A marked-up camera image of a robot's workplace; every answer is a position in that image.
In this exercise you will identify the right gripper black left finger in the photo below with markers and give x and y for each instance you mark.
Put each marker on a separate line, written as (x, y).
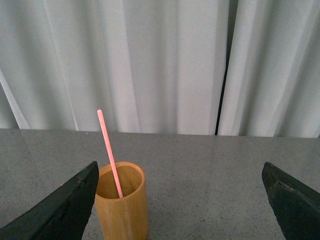
(62, 215)

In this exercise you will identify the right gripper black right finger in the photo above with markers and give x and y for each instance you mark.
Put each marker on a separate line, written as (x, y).
(295, 205)

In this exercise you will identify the bamboo chopstick holder cup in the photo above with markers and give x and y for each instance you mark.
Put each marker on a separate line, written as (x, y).
(125, 218)

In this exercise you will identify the pink chopstick in holder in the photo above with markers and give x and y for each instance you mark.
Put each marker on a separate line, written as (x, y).
(109, 151)

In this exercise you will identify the white curtain right panel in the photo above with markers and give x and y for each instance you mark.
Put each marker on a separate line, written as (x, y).
(272, 86)

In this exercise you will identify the white curtain panel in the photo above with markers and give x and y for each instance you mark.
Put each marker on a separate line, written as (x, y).
(151, 66)
(272, 86)

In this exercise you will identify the white curtain left panel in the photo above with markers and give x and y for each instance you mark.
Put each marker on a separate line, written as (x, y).
(151, 66)

